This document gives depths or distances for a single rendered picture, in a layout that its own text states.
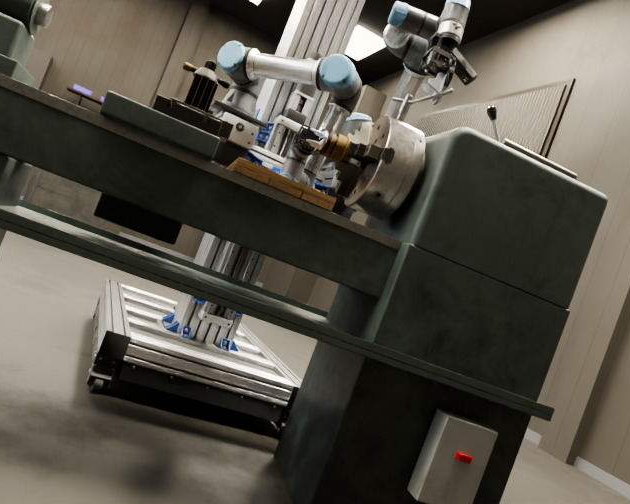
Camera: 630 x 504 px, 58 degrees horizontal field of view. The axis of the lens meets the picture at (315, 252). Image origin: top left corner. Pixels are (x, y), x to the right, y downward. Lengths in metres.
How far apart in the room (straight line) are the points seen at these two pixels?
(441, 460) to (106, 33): 10.49
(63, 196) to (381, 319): 7.24
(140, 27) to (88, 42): 0.96
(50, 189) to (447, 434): 7.39
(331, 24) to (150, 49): 8.93
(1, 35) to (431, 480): 1.69
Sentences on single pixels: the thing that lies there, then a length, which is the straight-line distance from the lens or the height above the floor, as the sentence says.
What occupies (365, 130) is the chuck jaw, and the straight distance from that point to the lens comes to 1.91.
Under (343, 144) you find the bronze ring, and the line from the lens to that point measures 1.80.
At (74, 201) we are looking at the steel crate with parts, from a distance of 8.61.
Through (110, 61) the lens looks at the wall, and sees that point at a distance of 11.41.
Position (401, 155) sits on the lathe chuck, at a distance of 1.74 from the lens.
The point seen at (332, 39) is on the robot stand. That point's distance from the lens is 2.73.
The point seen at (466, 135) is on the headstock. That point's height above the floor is 1.22.
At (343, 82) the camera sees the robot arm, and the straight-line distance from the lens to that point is 2.06.
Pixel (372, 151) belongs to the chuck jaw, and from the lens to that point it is 1.73.
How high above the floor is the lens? 0.69
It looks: 2 degrees up
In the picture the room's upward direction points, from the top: 21 degrees clockwise
